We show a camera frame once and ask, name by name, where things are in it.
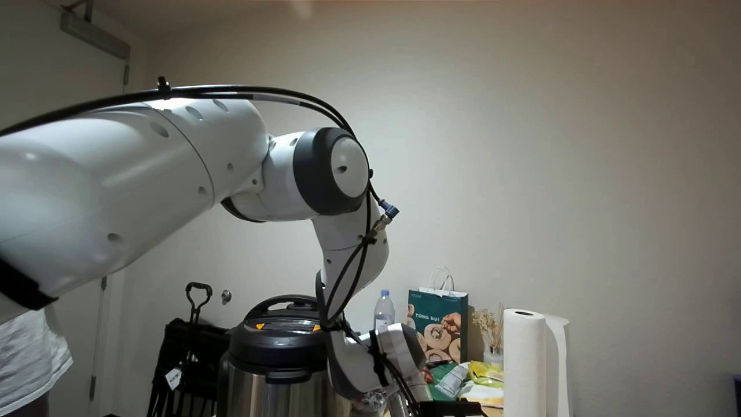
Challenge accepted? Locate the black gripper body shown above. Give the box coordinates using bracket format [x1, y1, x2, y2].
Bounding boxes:
[406, 396, 490, 417]

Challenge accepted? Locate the green snack bag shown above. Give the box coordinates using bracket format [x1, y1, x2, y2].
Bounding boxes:
[429, 362, 472, 403]

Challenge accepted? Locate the yellow snack bag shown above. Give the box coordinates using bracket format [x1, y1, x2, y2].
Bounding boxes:
[466, 359, 504, 390]

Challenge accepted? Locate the white paper towel roll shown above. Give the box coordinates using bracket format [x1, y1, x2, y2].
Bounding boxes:
[501, 307, 571, 417]

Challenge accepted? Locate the green paper gift bag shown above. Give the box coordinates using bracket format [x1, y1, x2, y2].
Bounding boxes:
[406, 273, 472, 368]

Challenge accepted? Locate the clear plastic water bottle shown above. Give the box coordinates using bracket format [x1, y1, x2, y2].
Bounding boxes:
[370, 287, 398, 338]

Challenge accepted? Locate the black steel pressure cooker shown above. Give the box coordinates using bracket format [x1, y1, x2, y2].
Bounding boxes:
[217, 293, 336, 417]

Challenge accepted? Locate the white door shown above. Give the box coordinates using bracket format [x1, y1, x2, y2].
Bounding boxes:
[0, 0, 151, 417]

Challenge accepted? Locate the grey door closer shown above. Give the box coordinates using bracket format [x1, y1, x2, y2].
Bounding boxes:
[57, 0, 134, 65]

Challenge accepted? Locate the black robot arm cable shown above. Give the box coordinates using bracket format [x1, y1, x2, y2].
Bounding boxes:
[0, 74, 402, 333]

